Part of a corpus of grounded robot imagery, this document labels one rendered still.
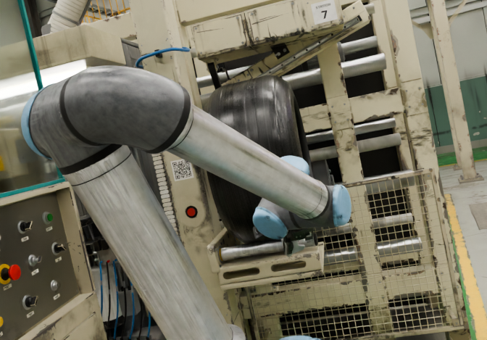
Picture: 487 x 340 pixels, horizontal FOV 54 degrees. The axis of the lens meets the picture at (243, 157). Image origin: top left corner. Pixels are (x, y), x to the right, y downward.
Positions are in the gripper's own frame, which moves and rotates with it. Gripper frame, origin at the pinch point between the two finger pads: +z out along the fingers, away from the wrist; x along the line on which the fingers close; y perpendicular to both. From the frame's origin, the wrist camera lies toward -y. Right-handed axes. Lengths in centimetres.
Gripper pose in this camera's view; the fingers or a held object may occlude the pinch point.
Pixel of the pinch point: (285, 253)
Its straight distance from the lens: 149.6
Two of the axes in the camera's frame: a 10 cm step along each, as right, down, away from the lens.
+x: -2.4, -6.4, 7.3
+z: 0.8, 7.4, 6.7
